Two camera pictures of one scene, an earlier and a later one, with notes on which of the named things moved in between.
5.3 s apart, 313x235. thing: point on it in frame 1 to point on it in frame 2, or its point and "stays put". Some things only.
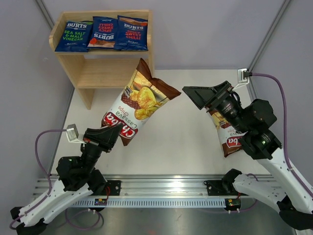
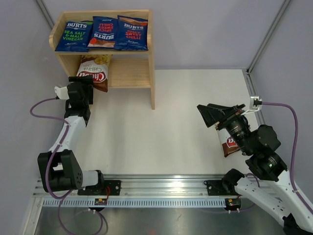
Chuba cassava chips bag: x=139 y=103 to x=96 y=66
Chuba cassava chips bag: x=229 y=137 stays put
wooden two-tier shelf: x=106 y=69 stays put
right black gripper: x=203 y=96 to x=212 y=113
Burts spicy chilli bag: x=132 y=34 stays put
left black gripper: x=103 y=139 to x=87 y=83
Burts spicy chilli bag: x=103 y=32 stays put
